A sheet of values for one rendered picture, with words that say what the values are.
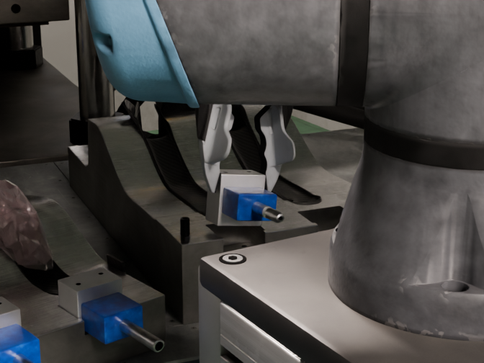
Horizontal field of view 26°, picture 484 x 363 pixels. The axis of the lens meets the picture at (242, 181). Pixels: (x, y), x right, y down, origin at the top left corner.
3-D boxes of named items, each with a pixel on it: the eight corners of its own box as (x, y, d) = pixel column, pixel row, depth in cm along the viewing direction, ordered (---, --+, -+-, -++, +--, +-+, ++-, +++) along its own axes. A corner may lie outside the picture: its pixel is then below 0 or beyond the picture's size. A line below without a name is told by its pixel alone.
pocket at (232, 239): (267, 264, 111) (268, 232, 110) (220, 272, 109) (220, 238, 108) (251, 250, 115) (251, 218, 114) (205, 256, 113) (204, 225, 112)
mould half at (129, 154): (400, 287, 118) (406, 173, 114) (183, 325, 109) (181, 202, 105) (235, 166, 162) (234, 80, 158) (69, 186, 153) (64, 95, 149)
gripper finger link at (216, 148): (204, 192, 102) (230, 101, 102) (183, 183, 107) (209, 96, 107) (232, 200, 103) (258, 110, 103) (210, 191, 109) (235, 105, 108)
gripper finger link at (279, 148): (284, 201, 105) (271, 111, 103) (260, 191, 111) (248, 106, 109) (312, 194, 107) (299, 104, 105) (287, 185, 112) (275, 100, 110)
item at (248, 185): (301, 245, 101) (306, 190, 100) (253, 246, 99) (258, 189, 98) (248, 219, 113) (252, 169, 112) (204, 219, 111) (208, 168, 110)
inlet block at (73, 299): (182, 364, 95) (181, 310, 93) (136, 382, 92) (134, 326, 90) (104, 316, 104) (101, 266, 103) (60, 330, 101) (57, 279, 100)
